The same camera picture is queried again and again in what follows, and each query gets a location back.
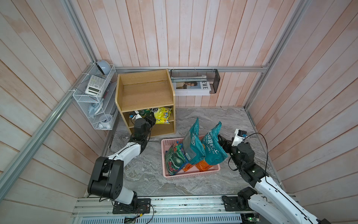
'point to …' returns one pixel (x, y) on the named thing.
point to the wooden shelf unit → (144, 90)
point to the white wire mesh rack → (107, 95)
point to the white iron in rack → (93, 109)
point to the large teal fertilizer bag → (194, 149)
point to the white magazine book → (191, 86)
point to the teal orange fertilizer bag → (214, 151)
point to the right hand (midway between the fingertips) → (224, 135)
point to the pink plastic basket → (189, 170)
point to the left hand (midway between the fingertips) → (153, 114)
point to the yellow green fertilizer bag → (162, 115)
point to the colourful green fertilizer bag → (175, 159)
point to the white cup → (105, 120)
